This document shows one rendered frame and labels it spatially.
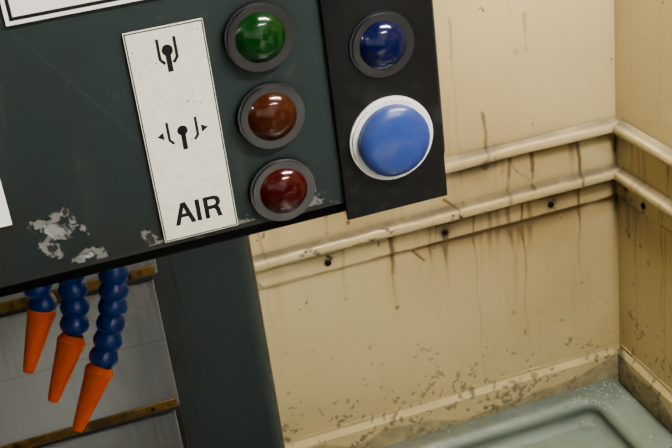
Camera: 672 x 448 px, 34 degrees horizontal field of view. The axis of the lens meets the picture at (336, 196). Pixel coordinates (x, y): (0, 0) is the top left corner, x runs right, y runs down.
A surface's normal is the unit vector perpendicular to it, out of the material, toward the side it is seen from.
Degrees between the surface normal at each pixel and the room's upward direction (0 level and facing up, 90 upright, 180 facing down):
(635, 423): 0
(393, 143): 89
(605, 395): 0
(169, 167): 90
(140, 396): 88
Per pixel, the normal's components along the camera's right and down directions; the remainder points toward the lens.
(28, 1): 0.31, 0.37
